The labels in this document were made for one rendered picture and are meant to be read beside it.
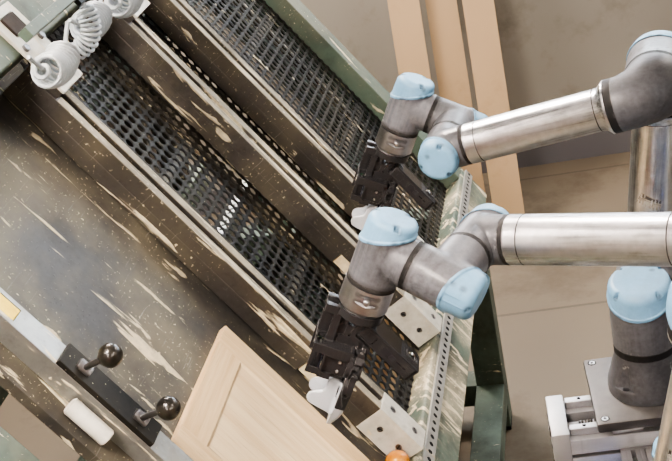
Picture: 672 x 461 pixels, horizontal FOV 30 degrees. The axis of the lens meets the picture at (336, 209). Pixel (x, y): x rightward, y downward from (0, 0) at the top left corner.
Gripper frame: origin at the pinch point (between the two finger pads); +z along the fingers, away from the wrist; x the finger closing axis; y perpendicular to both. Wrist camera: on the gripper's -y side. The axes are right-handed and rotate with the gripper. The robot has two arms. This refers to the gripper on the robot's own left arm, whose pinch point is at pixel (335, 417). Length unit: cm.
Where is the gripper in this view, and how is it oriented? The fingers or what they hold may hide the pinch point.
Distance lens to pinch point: 194.7
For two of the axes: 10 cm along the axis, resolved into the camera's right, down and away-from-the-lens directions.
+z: -2.9, 8.5, 4.3
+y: -9.5, -3.0, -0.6
